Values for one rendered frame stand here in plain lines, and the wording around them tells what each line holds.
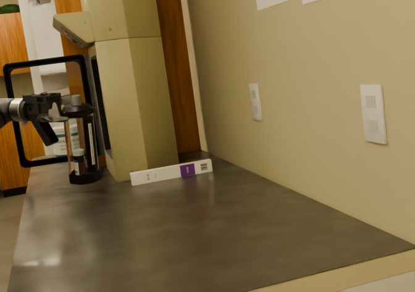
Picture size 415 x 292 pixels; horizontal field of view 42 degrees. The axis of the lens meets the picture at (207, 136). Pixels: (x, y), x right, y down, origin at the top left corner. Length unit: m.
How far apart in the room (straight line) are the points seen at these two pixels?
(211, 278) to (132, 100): 1.00
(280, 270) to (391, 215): 0.29
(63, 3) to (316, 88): 1.20
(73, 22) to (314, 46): 0.85
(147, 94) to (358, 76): 0.93
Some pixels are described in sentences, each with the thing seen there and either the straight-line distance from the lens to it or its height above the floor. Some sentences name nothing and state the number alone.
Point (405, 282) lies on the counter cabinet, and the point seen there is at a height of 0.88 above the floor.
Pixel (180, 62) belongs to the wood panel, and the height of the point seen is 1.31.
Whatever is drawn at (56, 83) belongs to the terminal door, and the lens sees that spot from 2.15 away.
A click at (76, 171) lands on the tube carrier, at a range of 1.72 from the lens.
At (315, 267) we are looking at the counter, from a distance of 0.96.
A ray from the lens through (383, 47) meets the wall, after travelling 1.07.
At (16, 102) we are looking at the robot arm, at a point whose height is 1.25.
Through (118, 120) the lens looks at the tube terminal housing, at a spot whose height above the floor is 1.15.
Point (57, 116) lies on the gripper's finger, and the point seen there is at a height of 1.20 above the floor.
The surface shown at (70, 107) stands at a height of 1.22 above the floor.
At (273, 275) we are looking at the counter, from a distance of 0.94.
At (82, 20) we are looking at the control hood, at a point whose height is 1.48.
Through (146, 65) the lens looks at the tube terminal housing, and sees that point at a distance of 1.91.
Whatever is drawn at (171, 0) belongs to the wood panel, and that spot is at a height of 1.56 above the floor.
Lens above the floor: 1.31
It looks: 8 degrees down
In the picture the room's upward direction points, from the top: 8 degrees counter-clockwise
